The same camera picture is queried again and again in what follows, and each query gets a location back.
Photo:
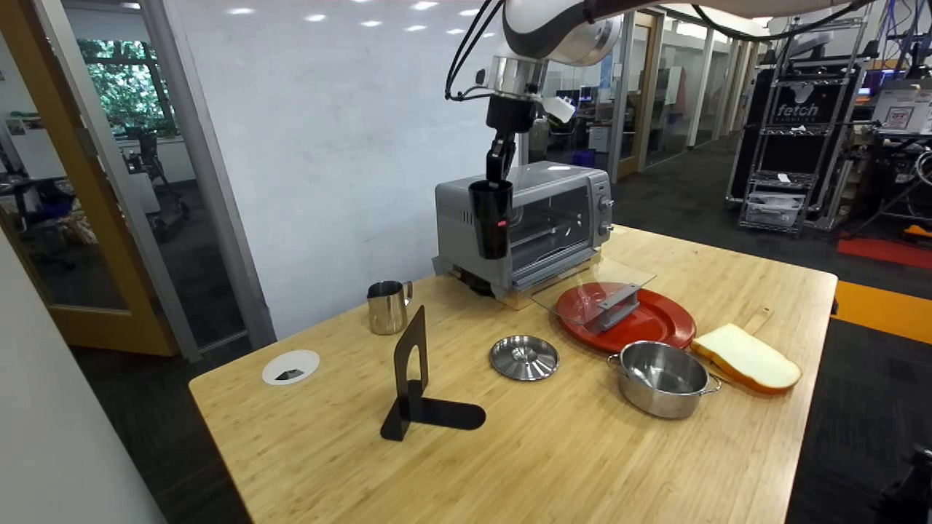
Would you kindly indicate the wooden door frame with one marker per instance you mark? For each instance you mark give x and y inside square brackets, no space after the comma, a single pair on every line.
[89,193]

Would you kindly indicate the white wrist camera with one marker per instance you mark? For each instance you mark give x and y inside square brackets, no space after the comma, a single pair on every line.
[557,106]

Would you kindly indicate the red plate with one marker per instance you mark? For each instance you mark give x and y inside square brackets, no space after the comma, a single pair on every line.
[660,321]

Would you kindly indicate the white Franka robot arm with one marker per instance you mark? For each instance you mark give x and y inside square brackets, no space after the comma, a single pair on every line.
[555,23]

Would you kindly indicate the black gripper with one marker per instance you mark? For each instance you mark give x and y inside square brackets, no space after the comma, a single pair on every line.
[510,110]

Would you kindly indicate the steel pot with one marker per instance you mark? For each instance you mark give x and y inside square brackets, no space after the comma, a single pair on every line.
[660,381]

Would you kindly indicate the silver toaster oven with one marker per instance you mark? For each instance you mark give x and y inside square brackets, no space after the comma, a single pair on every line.
[555,227]

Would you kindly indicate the small steel pitcher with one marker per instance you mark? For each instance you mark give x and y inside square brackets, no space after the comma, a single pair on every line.
[385,308]

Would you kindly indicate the black tripod part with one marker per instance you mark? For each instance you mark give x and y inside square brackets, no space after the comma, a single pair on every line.
[906,490]

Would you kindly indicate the toy bread slice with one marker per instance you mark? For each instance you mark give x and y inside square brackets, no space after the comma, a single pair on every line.
[747,355]

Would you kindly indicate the black metal bookend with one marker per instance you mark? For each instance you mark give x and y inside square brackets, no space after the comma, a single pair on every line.
[413,359]

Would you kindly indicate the black plastic cup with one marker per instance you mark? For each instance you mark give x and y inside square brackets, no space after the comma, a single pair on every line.
[491,218]

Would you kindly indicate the metal juicer dish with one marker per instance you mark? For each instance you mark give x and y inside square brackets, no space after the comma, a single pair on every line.
[526,359]

